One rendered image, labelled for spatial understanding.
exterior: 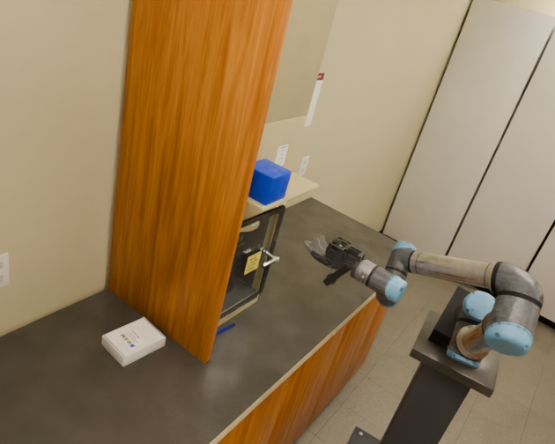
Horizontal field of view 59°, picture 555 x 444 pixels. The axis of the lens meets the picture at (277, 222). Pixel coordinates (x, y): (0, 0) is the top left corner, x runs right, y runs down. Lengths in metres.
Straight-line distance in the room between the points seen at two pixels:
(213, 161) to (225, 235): 0.21
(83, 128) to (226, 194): 0.48
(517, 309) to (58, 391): 1.28
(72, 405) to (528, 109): 3.64
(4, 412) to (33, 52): 0.93
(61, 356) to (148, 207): 0.52
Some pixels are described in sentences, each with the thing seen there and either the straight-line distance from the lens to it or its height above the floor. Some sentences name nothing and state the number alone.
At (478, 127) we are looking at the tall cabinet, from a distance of 4.32.
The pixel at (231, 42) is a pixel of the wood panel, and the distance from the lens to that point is 1.28.
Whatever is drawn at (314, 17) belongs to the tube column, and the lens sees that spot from 1.48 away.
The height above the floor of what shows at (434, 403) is 0.70.
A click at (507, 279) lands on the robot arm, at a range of 1.53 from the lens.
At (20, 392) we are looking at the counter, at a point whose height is 0.94.
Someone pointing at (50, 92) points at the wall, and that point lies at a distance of 1.48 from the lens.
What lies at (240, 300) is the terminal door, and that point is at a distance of 1.82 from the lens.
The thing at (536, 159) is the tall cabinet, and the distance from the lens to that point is 4.28.
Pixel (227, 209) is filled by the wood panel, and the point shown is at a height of 1.50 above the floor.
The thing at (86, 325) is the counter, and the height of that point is 0.94.
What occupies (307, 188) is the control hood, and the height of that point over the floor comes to 1.51.
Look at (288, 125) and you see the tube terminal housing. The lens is 1.56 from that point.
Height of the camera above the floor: 2.14
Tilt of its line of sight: 28 degrees down
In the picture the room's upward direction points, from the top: 15 degrees clockwise
